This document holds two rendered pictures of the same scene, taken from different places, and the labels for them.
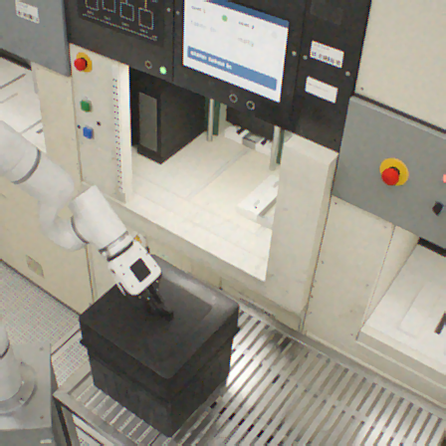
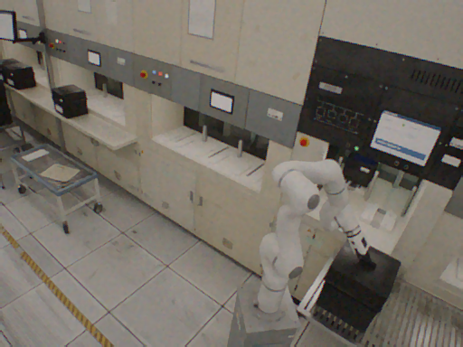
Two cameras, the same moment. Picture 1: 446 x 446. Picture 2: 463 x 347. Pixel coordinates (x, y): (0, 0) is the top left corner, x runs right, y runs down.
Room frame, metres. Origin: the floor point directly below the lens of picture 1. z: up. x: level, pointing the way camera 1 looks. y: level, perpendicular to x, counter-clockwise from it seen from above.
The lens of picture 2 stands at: (-0.09, 0.84, 2.15)
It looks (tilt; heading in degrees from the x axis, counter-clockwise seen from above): 32 degrees down; 1
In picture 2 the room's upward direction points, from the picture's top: 7 degrees clockwise
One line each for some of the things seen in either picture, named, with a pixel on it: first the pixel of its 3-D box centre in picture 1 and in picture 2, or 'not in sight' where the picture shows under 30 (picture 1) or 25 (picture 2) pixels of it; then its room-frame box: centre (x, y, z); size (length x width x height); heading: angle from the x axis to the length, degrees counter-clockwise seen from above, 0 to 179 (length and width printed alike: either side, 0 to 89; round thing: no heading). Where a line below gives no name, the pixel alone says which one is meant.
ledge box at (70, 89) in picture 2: not in sight; (70, 100); (2.83, 2.63, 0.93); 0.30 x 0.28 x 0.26; 55
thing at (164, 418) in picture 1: (160, 360); (353, 290); (0.99, 0.14, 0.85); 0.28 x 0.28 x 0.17; 58
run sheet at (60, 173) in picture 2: not in sight; (60, 172); (2.21, 2.47, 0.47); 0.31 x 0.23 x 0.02; 80
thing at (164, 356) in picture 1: (159, 320); (364, 268); (0.99, 0.14, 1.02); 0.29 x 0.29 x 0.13; 57
